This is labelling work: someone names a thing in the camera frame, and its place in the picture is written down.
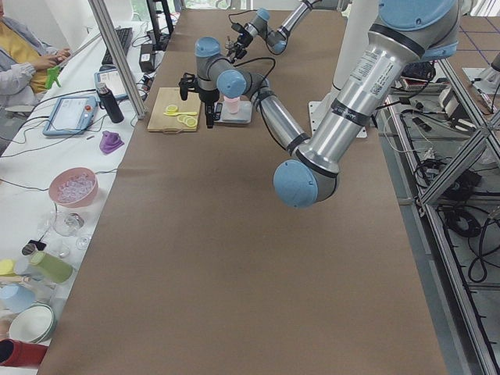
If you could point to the white green-rimmed bowl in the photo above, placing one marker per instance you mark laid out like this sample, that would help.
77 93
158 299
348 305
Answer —
34 324

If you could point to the light blue cup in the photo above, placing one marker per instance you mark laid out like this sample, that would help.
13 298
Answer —
17 298

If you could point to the clear glass sauce bottle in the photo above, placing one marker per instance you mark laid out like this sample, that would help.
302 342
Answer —
230 46

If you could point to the black keyboard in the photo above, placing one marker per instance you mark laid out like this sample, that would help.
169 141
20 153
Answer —
124 38

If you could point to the yellow plastic knife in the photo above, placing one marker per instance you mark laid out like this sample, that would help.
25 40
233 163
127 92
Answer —
189 113

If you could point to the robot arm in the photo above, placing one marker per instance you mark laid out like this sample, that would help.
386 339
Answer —
276 41
384 37

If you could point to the wine glass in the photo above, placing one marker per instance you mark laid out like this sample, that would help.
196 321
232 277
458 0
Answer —
72 225

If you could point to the black thermos bottle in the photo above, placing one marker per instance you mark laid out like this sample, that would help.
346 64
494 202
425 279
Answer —
109 103

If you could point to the bamboo cutting board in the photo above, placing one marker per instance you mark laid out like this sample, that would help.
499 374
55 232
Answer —
160 123

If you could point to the purple cloth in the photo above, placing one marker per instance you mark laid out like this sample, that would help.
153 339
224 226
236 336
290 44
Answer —
110 142

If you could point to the teach pendant lower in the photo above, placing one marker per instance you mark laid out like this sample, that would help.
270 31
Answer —
70 115

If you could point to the teach pendant upper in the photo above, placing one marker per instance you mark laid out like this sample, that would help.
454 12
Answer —
111 78

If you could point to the pink plastic cup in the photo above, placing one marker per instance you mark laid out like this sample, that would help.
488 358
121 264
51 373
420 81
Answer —
232 105

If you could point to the seated person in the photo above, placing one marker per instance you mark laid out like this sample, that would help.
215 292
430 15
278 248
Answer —
25 60

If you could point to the pink bowl with ice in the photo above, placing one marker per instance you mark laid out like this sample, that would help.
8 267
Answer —
74 188

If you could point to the green tumbler cup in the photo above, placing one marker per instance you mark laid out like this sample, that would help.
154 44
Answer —
51 267

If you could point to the aluminium frame post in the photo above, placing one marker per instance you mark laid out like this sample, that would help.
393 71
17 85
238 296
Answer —
107 30

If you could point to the teach pendant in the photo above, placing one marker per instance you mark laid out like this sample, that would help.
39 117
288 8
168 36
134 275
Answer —
70 115
111 78

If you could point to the silver digital kitchen scale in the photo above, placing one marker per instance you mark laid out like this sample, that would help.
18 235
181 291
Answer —
242 116

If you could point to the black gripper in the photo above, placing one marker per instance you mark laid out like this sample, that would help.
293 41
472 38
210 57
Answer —
206 97
241 40

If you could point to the red cup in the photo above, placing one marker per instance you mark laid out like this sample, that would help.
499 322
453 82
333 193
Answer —
22 354

